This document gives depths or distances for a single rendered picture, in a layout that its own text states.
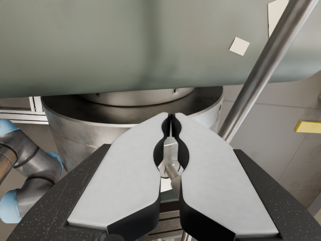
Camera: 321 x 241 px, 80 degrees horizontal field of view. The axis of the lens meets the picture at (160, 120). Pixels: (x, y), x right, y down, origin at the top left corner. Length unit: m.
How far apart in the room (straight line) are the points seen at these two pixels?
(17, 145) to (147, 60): 0.45
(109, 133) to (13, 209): 0.38
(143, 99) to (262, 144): 2.14
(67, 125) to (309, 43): 0.28
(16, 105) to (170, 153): 1.32
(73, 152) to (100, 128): 0.07
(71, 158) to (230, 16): 0.26
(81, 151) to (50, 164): 0.34
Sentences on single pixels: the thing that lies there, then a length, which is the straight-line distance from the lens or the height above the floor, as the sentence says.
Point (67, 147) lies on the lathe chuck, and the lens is 0.30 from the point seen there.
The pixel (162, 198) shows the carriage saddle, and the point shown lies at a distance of 0.86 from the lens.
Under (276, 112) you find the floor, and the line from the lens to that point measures 2.18.
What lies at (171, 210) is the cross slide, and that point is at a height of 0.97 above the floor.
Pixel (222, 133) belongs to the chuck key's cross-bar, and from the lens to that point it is 0.16.
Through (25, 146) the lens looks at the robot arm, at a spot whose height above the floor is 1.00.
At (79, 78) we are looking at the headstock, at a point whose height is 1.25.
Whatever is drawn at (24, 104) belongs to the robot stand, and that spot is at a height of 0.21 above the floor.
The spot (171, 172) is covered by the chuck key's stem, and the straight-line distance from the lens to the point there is 0.27.
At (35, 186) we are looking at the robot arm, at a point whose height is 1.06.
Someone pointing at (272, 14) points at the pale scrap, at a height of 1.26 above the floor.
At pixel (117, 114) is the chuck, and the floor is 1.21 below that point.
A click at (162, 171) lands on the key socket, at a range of 0.28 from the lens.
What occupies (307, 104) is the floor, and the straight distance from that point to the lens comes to 2.38.
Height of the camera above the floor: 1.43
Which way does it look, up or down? 58 degrees down
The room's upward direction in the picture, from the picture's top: 161 degrees clockwise
